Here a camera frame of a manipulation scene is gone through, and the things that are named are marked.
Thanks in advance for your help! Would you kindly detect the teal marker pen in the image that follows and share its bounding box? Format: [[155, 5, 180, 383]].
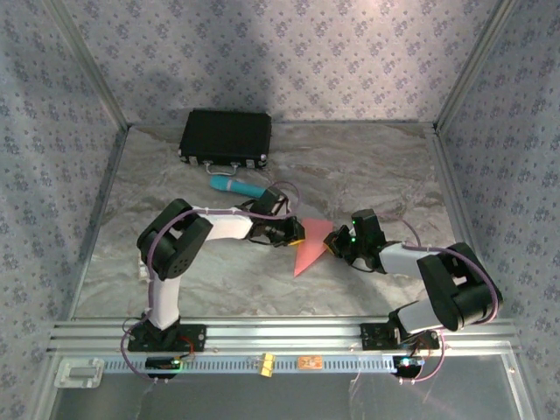
[[209, 175, 270, 199]]

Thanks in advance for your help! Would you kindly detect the black briefcase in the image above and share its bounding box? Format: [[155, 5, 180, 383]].
[[178, 108, 273, 172]]

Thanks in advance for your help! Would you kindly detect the orange label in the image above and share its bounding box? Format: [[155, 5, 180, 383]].
[[297, 354, 325, 371]]

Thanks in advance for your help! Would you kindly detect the yellow binder clip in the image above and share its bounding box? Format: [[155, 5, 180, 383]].
[[256, 352, 277, 378]]

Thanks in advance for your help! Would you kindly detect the black right controller board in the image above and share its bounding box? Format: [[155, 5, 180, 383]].
[[392, 354, 426, 380]]

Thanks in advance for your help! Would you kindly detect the black controller board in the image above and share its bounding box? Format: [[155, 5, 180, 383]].
[[144, 356, 183, 373], [392, 354, 426, 380]]

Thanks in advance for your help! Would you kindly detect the black left controller board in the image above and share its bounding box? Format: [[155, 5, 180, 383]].
[[144, 356, 183, 373]]

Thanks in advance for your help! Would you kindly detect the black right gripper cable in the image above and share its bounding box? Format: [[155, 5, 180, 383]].
[[345, 257, 377, 274]]

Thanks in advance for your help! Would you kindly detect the aluminium side rail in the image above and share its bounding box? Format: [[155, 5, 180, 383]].
[[430, 124, 498, 319], [67, 125, 132, 320]]

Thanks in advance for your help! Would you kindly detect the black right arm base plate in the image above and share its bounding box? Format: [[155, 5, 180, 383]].
[[360, 322, 441, 352]]

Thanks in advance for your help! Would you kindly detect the aluminium mounting rail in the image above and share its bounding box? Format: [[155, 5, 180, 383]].
[[46, 317, 517, 354]]

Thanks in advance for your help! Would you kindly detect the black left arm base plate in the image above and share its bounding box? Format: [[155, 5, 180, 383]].
[[125, 322, 207, 354]]

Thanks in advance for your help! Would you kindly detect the slotted grey cable duct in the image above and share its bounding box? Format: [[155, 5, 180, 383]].
[[101, 353, 432, 375]]

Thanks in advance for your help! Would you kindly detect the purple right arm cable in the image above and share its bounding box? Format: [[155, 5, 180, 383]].
[[375, 212, 504, 386]]

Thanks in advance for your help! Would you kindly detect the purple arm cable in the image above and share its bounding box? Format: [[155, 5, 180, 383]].
[[375, 212, 504, 386], [120, 180, 302, 386]]

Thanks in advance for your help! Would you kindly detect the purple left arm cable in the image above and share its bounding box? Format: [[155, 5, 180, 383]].
[[120, 180, 302, 386]]

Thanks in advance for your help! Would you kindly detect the aluminium frame post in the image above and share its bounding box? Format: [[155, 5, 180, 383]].
[[432, 0, 522, 132], [42, 0, 132, 130]]

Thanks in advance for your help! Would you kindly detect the white metal bracket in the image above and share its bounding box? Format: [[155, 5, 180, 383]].
[[53, 357, 106, 389]]

